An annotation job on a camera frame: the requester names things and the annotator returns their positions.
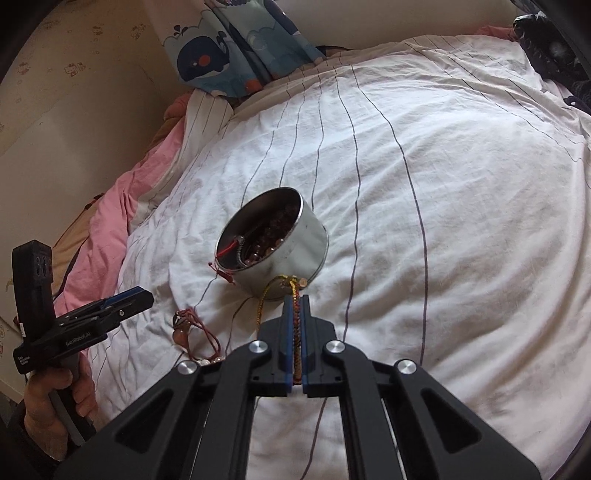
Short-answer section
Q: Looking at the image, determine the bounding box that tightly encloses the white striped duvet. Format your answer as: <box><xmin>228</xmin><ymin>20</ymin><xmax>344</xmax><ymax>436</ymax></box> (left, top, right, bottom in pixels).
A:
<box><xmin>87</xmin><ymin>33</ymin><xmax>591</xmax><ymax>480</ymax></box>

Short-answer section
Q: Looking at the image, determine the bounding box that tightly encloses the tan bed sheet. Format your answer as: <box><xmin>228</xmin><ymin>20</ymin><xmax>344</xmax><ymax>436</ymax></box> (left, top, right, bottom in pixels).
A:
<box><xmin>50</xmin><ymin>193</ymin><xmax>106</xmax><ymax>297</ymax></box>

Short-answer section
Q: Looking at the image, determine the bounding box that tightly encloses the red string bracelet with beads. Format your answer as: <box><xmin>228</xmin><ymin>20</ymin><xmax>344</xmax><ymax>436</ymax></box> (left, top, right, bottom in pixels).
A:
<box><xmin>171</xmin><ymin>308</ymin><xmax>228</xmax><ymax>366</ymax></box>

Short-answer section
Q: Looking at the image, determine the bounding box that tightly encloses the braided gold red bracelet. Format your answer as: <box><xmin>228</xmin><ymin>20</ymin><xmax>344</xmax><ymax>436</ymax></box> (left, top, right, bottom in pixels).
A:
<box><xmin>255</xmin><ymin>274</ymin><xmax>308</xmax><ymax>385</ymax></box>

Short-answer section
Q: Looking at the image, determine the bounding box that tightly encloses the salmon pink cloth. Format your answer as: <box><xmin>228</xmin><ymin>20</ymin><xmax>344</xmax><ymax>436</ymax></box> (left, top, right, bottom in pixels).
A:
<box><xmin>151</xmin><ymin>91</ymin><xmax>193</xmax><ymax>145</ymax></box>

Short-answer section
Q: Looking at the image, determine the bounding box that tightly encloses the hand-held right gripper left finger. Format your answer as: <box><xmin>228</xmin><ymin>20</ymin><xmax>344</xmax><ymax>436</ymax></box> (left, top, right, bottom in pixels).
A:
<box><xmin>53</xmin><ymin>294</ymin><xmax>297</xmax><ymax>480</ymax></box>

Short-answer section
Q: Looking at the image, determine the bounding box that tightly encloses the person's left forearm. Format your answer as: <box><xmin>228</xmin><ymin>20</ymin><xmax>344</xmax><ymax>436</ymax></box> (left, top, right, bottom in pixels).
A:
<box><xmin>0</xmin><ymin>405</ymin><xmax>62</xmax><ymax>480</ymax></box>

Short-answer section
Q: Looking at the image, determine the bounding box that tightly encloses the round metal tin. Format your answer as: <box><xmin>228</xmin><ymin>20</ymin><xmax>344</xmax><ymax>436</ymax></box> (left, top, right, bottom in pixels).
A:
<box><xmin>215</xmin><ymin>186</ymin><xmax>330</xmax><ymax>302</ymax></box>

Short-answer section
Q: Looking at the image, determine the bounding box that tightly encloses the black jacket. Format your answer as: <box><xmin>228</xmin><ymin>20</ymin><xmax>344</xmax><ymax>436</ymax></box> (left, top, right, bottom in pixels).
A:
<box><xmin>512</xmin><ymin>13</ymin><xmax>591</xmax><ymax>112</ymax></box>

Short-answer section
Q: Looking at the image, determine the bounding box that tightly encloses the whale print curtain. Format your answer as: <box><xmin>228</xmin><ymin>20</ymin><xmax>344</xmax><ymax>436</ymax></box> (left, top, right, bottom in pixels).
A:
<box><xmin>161</xmin><ymin>0</ymin><xmax>327</xmax><ymax>99</ymax></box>

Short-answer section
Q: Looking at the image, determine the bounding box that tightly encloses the brown bead bracelet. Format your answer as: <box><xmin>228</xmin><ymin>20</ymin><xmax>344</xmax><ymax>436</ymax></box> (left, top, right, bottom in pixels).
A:
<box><xmin>247</xmin><ymin>202</ymin><xmax>302</xmax><ymax>266</ymax></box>

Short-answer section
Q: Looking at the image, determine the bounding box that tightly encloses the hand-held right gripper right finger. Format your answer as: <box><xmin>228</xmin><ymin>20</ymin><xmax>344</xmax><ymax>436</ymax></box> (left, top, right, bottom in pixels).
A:
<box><xmin>298</xmin><ymin>295</ymin><xmax>543</xmax><ymax>480</ymax></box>

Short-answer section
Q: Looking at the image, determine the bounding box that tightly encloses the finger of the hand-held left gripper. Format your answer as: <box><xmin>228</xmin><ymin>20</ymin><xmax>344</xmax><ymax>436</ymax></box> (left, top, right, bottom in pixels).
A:
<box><xmin>69</xmin><ymin>292</ymin><xmax>155</xmax><ymax>331</ymax></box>
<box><xmin>58</xmin><ymin>285</ymin><xmax>149</xmax><ymax>320</ymax></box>

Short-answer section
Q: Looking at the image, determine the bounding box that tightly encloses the pink blanket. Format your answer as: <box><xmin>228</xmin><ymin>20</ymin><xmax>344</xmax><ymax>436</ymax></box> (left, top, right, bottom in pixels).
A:
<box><xmin>50</xmin><ymin>124</ymin><xmax>186</xmax><ymax>302</ymax></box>

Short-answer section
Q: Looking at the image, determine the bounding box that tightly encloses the person's left hand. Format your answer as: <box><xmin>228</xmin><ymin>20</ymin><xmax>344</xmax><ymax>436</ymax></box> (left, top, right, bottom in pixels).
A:
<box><xmin>23</xmin><ymin>355</ymin><xmax>98</xmax><ymax>463</ymax></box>

